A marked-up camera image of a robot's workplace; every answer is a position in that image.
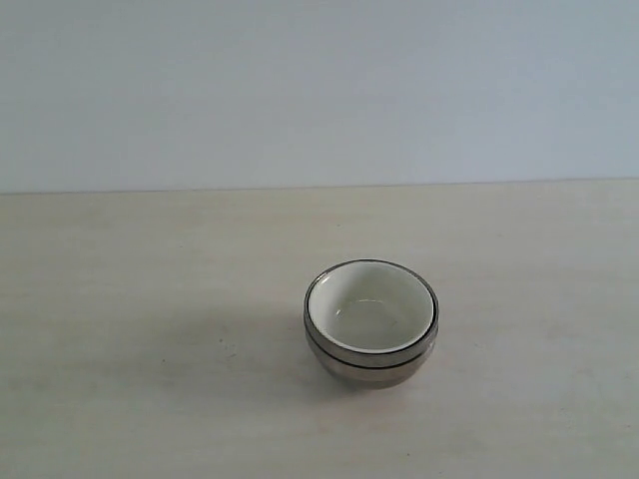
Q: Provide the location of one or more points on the cream ceramic floral bowl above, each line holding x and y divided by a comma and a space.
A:
369, 309

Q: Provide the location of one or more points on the dimpled stainless steel bowl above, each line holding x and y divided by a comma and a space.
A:
369, 378

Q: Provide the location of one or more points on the smooth stainless steel bowl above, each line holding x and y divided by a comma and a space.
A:
369, 349

